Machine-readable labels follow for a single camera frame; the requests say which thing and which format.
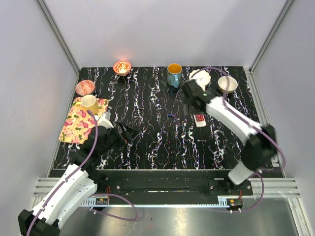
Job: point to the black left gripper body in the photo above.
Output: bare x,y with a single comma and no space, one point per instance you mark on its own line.
117,139

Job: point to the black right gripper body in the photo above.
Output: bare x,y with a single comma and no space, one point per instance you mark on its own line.
188,102

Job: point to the white red remote control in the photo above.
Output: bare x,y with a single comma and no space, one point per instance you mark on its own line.
199,120

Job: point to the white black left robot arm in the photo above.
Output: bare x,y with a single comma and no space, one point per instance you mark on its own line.
80,182

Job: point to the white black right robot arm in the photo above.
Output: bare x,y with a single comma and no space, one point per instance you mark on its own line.
259,141

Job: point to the white scalloped bowl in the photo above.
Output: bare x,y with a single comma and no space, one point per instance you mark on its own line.
202,78

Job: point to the cream round bowl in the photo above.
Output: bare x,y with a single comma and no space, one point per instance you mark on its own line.
227,84

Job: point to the blue mug yellow inside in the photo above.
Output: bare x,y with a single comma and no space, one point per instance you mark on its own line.
174,73

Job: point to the floral pink tray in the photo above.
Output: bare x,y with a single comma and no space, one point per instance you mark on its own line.
79,123

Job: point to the cream yellow cup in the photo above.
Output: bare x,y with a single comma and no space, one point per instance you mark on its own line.
89,102

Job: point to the red patterned saucer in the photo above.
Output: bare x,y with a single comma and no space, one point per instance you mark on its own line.
85,87

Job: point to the red patterned small bowl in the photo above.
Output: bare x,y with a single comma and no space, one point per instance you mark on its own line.
122,67

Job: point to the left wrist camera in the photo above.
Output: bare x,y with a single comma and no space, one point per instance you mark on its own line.
104,120

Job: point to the black mounting base plate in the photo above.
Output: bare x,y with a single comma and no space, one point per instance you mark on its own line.
171,187

